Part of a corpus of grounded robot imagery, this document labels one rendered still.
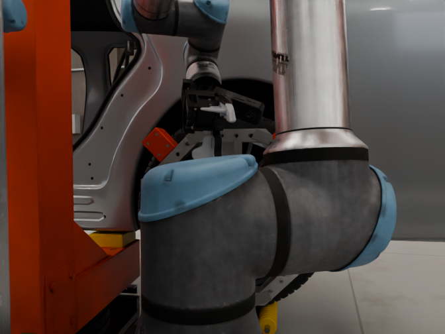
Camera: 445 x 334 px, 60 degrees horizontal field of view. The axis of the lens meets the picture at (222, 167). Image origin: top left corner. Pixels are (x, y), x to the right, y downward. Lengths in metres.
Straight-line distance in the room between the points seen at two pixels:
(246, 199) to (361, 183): 0.13
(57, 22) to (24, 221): 0.52
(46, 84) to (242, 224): 0.82
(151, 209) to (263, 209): 0.10
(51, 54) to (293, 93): 0.81
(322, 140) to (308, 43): 0.10
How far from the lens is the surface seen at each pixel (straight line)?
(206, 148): 0.79
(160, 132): 1.22
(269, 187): 0.37
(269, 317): 1.29
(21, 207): 1.09
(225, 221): 0.34
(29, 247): 1.09
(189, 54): 0.91
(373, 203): 0.42
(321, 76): 0.43
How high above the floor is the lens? 1.06
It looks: 3 degrees down
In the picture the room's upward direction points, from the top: straight up
